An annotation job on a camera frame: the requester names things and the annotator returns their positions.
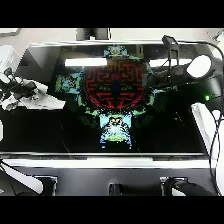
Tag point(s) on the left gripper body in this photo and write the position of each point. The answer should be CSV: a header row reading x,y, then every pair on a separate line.
x,y
24,89

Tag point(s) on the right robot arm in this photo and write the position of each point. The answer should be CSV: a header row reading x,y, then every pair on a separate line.
x,y
199,66

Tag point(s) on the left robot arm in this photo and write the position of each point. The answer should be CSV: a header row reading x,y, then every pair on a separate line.
x,y
23,180

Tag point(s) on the silver frame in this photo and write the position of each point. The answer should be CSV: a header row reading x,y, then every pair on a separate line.
x,y
110,163

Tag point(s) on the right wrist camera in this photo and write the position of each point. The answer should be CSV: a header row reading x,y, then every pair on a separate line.
x,y
170,45

